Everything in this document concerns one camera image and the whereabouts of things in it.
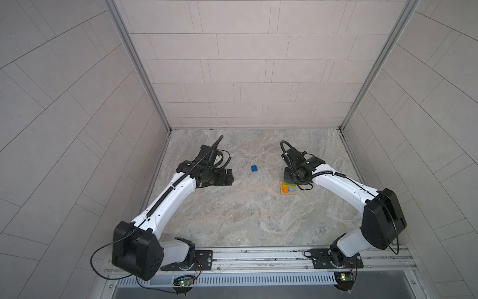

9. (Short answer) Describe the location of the right controller board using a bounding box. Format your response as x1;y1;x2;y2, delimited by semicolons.
334;272;356;292

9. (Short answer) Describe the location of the controller board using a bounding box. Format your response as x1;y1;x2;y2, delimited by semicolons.
334;272;356;292
173;275;195;287

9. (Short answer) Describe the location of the natural wood block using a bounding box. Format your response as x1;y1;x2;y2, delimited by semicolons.
281;181;297;196

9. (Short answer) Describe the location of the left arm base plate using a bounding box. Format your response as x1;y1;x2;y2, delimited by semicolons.
160;250;214;272

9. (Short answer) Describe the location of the vent grille strip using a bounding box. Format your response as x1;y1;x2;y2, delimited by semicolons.
117;272;337;289

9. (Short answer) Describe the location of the aluminium mounting rail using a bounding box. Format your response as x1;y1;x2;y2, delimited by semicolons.
106;244;416;277

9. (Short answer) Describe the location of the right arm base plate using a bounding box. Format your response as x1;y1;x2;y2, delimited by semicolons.
304;248;364;269

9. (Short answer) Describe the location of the left controller board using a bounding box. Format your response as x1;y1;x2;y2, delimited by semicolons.
173;275;195;287

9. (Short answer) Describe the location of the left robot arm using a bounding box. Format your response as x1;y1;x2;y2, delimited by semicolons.
112;141;234;280

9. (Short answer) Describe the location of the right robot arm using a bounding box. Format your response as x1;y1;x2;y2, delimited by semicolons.
280;140;407;269

